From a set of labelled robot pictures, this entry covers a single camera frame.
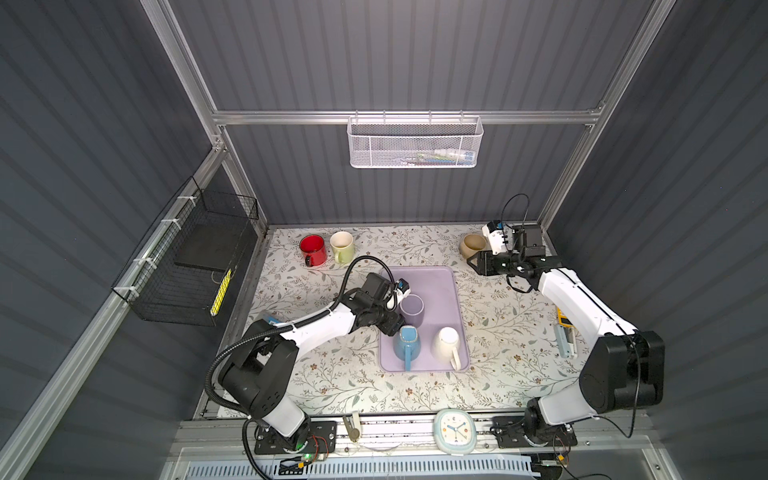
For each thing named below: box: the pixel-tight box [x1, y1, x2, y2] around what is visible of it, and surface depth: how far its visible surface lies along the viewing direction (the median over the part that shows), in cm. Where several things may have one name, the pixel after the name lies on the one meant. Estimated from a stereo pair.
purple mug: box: [399, 293, 425, 327], surface depth 89 cm
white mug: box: [433, 326, 461, 371], surface depth 82 cm
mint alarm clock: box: [434, 408, 477, 455], surface depth 74 cm
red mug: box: [299, 234, 327, 267], surface depth 108 cm
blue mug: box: [393, 325, 421, 372], surface depth 82 cm
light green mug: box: [330, 231, 355, 265], surface depth 105 cm
